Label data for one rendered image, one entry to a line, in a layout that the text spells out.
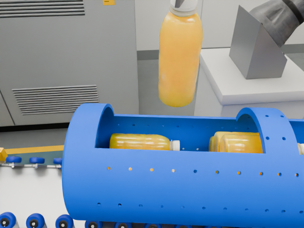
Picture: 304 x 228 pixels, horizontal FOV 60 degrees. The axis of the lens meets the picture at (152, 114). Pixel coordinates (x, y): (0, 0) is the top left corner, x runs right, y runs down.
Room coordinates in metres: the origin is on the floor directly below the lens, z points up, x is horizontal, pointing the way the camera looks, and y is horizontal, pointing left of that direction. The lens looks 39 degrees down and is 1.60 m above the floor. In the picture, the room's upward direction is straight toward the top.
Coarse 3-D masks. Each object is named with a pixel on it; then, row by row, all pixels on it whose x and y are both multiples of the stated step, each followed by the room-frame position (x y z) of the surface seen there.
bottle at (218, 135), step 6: (216, 132) 0.50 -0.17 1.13; (222, 132) 0.50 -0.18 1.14; (228, 132) 0.50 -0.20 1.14; (234, 132) 0.50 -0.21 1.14; (240, 132) 0.50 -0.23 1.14; (246, 132) 0.50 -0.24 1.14; (252, 132) 0.50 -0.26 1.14; (216, 138) 0.50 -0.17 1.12; (216, 144) 0.49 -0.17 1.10; (216, 150) 0.48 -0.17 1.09
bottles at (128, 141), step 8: (112, 136) 0.54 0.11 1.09; (120, 136) 0.54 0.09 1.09; (128, 136) 0.54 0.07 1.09; (136, 136) 0.54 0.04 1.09; (144, 136) 0.54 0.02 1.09; (152, 136) 0.54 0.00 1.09; (160, 136) 0.54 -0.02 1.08; (112, 144) 0.51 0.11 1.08; (120, 144) 0.51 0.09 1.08; (128, 144) 0.51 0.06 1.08; (136, 144) 0.51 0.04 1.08; (144, 144) 0.51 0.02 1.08; (152, 144) 0.51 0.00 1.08; (160, 144) 0.51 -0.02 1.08; (168, 144) 0.52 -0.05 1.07; (176, 144) 0.52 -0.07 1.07
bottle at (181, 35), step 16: (176, 16) 0.39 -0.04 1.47; (192, 16) 0.39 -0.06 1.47; (160, 32) 0.40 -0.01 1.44; (176, 32) 0.37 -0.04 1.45; (192, 32) 0.37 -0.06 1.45; (160, 48) 0.40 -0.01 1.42; (176, 48) 0.37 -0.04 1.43; (192, 48) 0.37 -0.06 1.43; (160, 64) 0.40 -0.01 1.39; (176, 64) 0.38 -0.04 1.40; (192, 64) 0.38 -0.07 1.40; (160, 80) 0.40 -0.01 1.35; (176, 80) 0.38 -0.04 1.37; (192, 80) 0.39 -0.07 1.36; (160, 96) 0.40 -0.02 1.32; (176, 96) 0.38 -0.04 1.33; (192, 96) 0.40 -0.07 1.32
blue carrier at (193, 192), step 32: (96, 128) 0.41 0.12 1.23; (128, 128) 0.58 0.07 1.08; (160, 128) 0.57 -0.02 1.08; (192, 128) 0.57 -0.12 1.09; (224, 128) 0.56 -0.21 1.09; (256, 128) 0.56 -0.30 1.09; (288, 128) 0.41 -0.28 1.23; (64, 160) 0.35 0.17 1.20; (96, 160) 0.35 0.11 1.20; (128, 160) 0.35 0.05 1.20; (160, 160) 0.35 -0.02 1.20; (192, 160) 0.35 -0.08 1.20; (224, 160) 0.35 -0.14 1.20; (256, 160) 0.34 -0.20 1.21; (288, 160) 0.34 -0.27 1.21; (64, 192) 0.31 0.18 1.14; (96, 192) 0.31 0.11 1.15; (128, 192) 0.31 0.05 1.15; (160, 192) 0.31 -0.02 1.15; (192, 192) 0.31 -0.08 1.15; (224, 192) 0.31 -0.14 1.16; (256, 192) 0.30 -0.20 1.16; (288, 192) 0.30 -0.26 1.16; (192, 224) 0.30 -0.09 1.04; (224, 224) 0.30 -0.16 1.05; (256, 224) 0.29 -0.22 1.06; (288, 224) 0.29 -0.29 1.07
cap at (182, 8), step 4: (172, 0) 0.39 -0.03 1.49; (184, 0) 0.38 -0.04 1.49; (188, 0) 0.38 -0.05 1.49; (192, 0) 0.38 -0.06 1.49; (196, 0) 0.39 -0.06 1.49; (172, 4) 0.39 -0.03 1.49; (184, 4) 0.38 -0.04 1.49; (188, 4) 0.38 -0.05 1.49; (192, 4) 0.38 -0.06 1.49; (196, 4) 0.39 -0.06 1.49; (172, 8) 0.39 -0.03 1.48; (176, 8) 0.38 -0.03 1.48; (180, 8) 0.38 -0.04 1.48; (184, 8) 0.38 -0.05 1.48; (188, 8) 0.38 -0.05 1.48; (192, 8) 0.38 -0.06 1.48
